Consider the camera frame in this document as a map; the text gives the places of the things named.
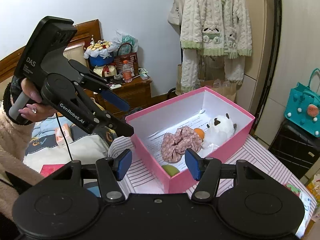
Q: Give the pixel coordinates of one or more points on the orange drink bottle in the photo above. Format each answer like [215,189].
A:
[126,69]

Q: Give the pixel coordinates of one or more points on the teal felt tote bag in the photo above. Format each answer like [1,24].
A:
[302,107]

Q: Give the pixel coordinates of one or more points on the pink floral scrunchie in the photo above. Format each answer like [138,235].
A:
[174,145]

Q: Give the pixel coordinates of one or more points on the plaid handbag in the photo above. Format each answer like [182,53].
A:
[131,57]

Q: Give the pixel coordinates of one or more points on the black suitcase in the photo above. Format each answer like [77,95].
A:
[297,149]

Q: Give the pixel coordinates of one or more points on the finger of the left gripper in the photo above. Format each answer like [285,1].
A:
[108,121]
[93,82]

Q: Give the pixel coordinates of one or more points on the person's left hand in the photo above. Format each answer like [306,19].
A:
[37,111]

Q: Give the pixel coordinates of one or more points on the wooden nightstand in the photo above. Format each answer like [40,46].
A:
[137,93]

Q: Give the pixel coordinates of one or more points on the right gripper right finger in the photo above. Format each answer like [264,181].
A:
[206,171]

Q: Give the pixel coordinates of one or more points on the red strawberry plush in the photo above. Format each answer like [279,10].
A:
[293,189]

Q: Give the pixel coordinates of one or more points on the beige wardrobe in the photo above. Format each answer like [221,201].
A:
[285,37]

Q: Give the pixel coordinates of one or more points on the brown paper bag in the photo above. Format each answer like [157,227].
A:
[224,88]

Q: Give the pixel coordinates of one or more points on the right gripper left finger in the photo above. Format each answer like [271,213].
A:
[109,172]

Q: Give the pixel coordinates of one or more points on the green round plush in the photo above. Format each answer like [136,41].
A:
[170,170]

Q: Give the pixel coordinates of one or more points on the black clothes rack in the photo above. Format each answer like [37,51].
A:
[269,54]

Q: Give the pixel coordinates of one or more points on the pink storage box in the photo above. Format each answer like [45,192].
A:
[176,110]

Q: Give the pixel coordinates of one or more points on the white panda plush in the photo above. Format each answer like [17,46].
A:
[219,129]

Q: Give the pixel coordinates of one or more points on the blue tissue pack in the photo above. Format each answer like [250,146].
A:
[309,209]

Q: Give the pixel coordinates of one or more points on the white fluffy cardigan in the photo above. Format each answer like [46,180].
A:
[215,28]

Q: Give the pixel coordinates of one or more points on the canvas tote bag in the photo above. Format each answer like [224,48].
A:
[176,12]

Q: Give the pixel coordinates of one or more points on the orange ball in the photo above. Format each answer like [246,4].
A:
[200,133]

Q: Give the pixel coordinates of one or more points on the flower bouquet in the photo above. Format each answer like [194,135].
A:
[100,57]

